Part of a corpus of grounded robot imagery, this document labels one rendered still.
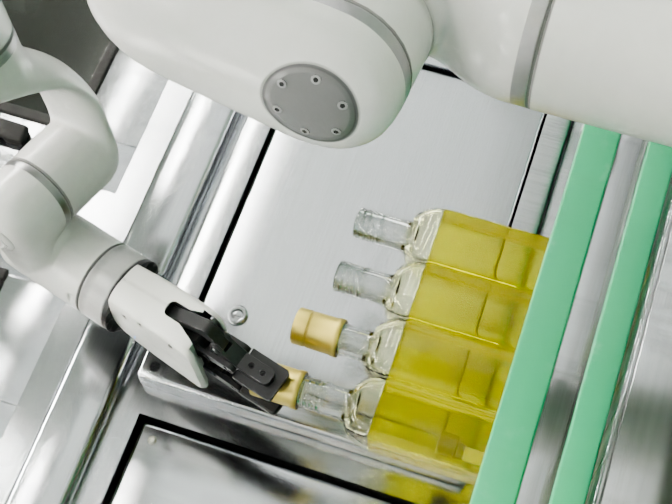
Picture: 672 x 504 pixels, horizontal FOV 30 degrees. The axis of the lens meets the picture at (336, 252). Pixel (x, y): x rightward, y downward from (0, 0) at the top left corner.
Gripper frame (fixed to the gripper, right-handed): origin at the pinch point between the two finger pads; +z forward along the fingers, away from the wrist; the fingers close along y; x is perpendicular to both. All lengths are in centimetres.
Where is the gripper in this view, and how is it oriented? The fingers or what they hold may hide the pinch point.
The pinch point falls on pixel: (264, 383)
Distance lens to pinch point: 111.7
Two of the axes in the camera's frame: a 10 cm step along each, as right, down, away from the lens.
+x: 5.6, -7.6, 3.1
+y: -0.5, -4.1, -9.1
